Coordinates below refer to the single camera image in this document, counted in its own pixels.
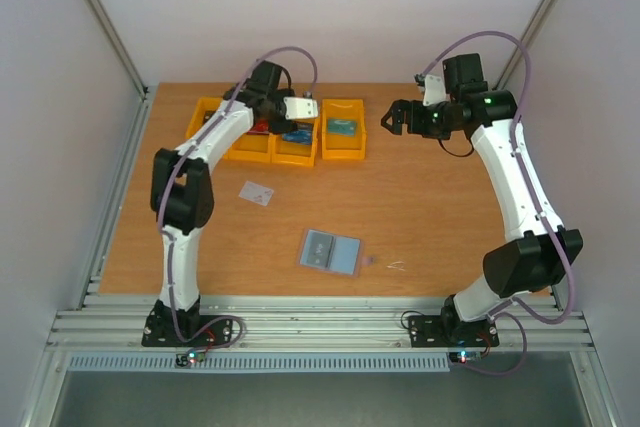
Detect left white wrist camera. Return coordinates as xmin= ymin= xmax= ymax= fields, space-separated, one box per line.
xmin=283 ymin=93 xmax=319 ymax=121

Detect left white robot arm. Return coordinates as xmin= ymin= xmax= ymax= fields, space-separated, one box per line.
xmin=150 ymin=61 xmax=295 ymax=345

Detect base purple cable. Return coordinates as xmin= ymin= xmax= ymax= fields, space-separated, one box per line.
xmin=457 ymin=311 xmax=529 ymax=378
xmin=169 ymin=315 xmax=246 ymax=351

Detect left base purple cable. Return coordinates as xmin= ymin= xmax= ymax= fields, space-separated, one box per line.
xmin=169 ymin=315 xmax=246 ymax=351

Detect teal card stack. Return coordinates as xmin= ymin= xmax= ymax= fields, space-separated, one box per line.
xmin=326 ymin=118 xmax=358 ymax=137

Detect right green circuit board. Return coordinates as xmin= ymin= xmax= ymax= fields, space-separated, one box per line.
xmin=449 ymin=350 xmax=488 ymax=364

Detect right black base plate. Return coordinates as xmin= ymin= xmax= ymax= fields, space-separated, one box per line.
xmin=400 ymin=310 xmax=500 ymax=349

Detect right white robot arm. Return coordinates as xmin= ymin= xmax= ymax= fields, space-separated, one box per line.
xmin=381 ymin=53 xmax=583 ymax=345

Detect yellow bin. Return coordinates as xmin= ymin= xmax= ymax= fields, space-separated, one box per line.
xmin=271 ymin=119 xmax=319 ymax=168
xmin=321 ymin=98 xmax=367 ymax=161
xmin=185 ymin=97 xmax=222 ymax=140
xmin=226 ymin=132 xmax=271 ymax=163

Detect left green circuit board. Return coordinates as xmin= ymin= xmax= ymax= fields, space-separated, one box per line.
xmin=175 ymin=351 xmax=206 ymax=368

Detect blue card stack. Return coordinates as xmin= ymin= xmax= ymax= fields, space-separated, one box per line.
xmin=281 ymin=129 xmax=313 ymax=145

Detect green circuit board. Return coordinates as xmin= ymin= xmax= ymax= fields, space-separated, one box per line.
xmin=175 ymin=351 xmax=206 ymax=368
xmin=449 ymin=350 xmax=488 ymax=364

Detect grey slotted cable duct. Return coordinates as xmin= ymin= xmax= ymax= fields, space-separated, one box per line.
xmin=67 ymin=352 xmax=450 ymax=374

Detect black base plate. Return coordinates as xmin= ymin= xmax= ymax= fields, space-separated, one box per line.
xmin=400 ymin=310 xmax=500 ymax=349
xmin=141 ymin=314 xmax=237 ymax=348

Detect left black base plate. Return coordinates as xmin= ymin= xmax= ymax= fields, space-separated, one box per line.
xmin=141 ymin=314 xmax=237 ymax=348

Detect red card stack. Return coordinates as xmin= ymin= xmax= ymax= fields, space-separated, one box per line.
xmin=248 ymin=120 xmax=270 ymax=135

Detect black credit card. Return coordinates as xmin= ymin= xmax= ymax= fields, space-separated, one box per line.
xmin=300 ymin=230 xmax=335 ymax=269

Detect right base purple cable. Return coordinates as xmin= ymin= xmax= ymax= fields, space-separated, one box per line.
xmin=457 ymin=311 xmax=529 ymax=378

